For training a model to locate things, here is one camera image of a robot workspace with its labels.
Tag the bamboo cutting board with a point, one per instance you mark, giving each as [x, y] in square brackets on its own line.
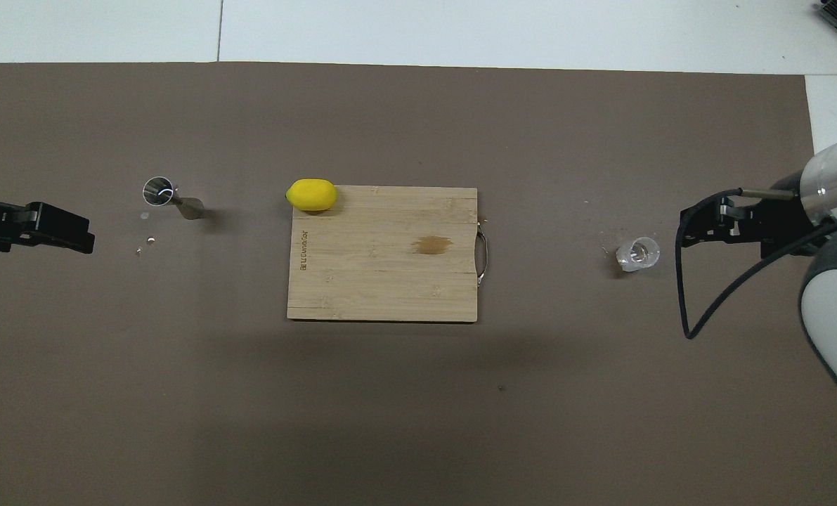
[376, 281]

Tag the steel jigger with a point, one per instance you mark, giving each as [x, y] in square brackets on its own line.
[190, 207]

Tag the brown table mat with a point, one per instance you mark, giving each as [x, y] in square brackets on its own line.
[390, 422]

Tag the clear plastic cup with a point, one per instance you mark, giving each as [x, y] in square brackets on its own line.
[639, 254]

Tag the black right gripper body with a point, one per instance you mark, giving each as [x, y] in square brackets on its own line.
[783, 211]

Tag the yellow lemon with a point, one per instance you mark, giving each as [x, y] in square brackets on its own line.
[311, 195]

